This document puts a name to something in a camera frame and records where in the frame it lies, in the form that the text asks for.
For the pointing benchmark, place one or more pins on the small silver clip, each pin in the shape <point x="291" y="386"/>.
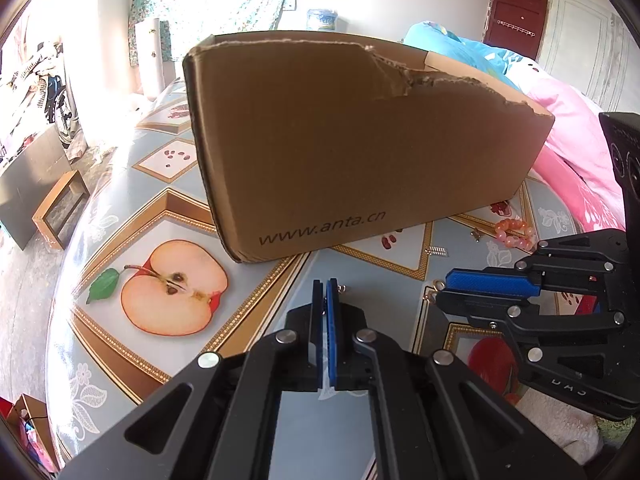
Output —
<point x="437" y="251"/>

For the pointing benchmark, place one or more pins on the small gold earring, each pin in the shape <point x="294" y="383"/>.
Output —
<point x="476" y="234"/>

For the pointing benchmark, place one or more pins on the brown cardboard box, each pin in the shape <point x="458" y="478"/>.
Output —
<point x="350" y="160"/>

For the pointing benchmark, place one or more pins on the person's right forearm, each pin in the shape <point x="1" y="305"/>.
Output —
<point x="560" y="420"/>

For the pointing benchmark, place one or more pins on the red door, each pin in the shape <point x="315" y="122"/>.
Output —
<point x="515" y="7"/>

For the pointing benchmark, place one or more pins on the fruit print tablecloth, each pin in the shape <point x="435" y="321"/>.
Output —
<point x="125" y="200"/>

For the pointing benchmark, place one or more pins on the dark flat board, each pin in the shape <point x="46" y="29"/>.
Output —
<point x="25" y="175"/>

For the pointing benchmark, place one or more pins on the white narrow cabinet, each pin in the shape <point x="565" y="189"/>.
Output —
<point x="150" y="55"/>

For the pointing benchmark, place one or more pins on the blue blanket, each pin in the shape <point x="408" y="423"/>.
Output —
<point x="475" y="55"/>

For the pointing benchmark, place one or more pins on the wooden frame stool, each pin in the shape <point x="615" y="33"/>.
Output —
<point x="42" y="215"/>

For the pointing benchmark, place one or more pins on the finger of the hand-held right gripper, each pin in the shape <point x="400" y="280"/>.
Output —
<point x="490" y="282"/>
<point x="470" y="307"/>

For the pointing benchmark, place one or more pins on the pink floral blanket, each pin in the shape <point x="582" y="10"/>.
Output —
<point x="575" y="135"/>

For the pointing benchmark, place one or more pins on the household clutter pile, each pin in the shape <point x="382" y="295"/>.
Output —
<point x="45" y="85"/>

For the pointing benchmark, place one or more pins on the white wardrobe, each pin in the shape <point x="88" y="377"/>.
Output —
<point x="575" y="35"/>

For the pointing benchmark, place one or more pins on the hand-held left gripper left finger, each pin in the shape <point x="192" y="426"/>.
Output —
<point x="316" y="320"/>

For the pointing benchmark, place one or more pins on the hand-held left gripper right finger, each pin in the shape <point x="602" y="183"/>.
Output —
<point x="332" y="330"/>

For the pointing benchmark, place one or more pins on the white wall hook rack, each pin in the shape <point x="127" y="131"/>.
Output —
<point x="515" y="26"/>

